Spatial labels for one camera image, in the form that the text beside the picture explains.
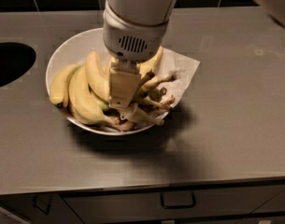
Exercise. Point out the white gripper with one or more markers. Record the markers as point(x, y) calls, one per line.
point(133, 39)

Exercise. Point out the long yellow banana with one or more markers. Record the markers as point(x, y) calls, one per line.
point(98, 80)

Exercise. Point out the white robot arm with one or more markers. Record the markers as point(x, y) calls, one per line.
point(160, 10)

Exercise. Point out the right yellow banana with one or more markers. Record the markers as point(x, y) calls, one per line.
point(152, 65)

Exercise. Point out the small green lower banana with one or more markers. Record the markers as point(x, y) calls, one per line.
point(135, 114)

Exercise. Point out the large front yellow banana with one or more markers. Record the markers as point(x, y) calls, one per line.
point(86, 110)

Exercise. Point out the white ceramic bowl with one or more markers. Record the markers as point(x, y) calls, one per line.
point(75, 51)

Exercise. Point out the leftmost yellow banana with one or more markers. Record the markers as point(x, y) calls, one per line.
point(60, 84)

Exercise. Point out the white paper sheet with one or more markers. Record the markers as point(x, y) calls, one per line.
point(184, 66)

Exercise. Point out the dark round sink opening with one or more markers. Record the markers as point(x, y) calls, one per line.
point(15, 60)

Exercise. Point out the black drawer handle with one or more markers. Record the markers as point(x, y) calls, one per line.
point(177, 200)

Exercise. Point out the black cabinet door handle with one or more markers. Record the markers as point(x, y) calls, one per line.
point(42, 203)

